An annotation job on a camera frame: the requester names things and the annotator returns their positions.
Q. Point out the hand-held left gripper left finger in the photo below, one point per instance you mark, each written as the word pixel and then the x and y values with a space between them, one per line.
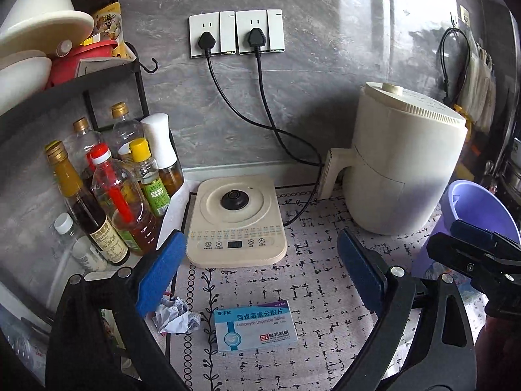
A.
pixel 163 269

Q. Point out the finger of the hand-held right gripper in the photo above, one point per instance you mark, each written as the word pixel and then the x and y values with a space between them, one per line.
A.
pixel 460 256
pixel 472 232

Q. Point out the dark sauce bottle gold cap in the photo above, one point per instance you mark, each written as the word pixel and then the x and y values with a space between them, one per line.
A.
pixel 89 216

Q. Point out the white patterned table mat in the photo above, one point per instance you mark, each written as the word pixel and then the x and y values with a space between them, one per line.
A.
pixel 317 293

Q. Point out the white and blue medicine box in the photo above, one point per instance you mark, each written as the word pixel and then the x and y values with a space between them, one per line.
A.
pixel 256 330

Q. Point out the hanging cloth bags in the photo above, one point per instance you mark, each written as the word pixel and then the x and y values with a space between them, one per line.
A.
pixel 480 85

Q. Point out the yellow cap green label bottle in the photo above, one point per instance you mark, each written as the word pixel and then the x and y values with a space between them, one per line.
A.
pixel 154 191

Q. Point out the cream electric kettle base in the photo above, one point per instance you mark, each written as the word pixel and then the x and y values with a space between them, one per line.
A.
pixel 236 220

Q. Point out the purple plastic bin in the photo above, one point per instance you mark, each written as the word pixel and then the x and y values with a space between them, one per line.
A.
pixel 476 199

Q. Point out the black rack hook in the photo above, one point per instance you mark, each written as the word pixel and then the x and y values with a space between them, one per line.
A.
pixel 154 67

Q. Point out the white top oil sprayer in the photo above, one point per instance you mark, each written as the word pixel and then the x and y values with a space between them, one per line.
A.
pixel 158 138

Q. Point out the black metal rack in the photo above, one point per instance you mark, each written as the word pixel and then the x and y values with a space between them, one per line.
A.
pixel 81 85

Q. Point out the large white bowl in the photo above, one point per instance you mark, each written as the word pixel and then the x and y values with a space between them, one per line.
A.
pixel 40 12

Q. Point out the yellow snack packet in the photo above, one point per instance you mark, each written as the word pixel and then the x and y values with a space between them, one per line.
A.
pixel 108 20

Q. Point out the person's right forearm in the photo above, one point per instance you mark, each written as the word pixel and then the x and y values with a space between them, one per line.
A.
pixel 496 354

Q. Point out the crumpled white paper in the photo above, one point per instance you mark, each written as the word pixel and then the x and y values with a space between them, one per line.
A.
pixel 173 315

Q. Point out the small white cap bottle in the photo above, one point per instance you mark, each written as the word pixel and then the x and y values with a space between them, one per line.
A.
pixel 81 252

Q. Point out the clear bottle gold cap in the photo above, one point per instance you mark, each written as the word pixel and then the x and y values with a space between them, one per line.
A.
pixel 83 138
pixel 124 130

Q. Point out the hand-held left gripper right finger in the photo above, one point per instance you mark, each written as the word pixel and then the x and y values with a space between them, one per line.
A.
pixel 358 273

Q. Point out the red plastic bowl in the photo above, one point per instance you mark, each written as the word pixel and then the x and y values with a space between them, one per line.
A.
pixel 69 63

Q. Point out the cream air fryer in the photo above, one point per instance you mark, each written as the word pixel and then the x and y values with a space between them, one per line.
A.
pixel 399 163

